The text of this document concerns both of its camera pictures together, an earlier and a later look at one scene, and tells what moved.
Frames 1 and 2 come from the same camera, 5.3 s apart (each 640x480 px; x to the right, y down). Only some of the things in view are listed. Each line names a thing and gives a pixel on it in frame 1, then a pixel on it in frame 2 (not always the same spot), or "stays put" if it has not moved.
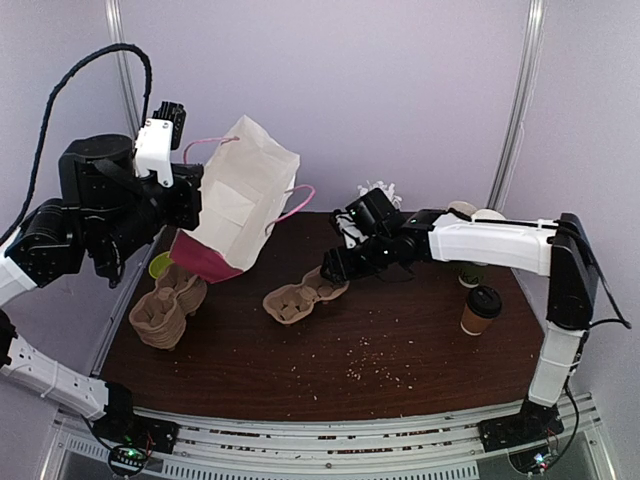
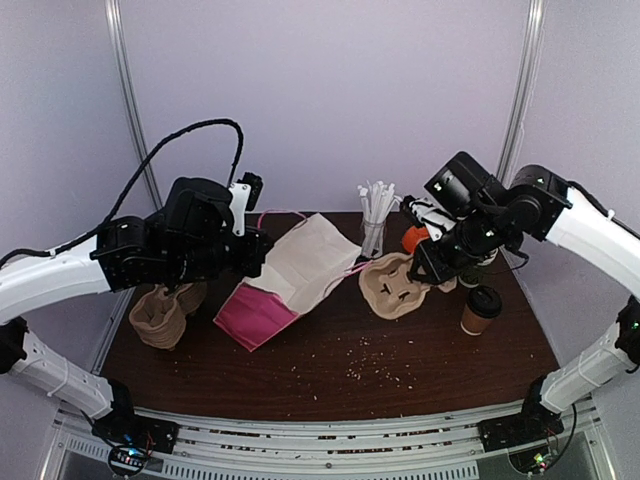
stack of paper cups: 471,274 stays put
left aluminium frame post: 122,62 stays put
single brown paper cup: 474,323 stays put
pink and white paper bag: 247,187 → 302,263
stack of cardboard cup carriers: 159,315 stays put
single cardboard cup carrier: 291,304 → 389,290
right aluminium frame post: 523,102 stays put
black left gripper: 188,176 → 257,247
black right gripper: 341,262 → 430,262
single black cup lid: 485,301 stays put
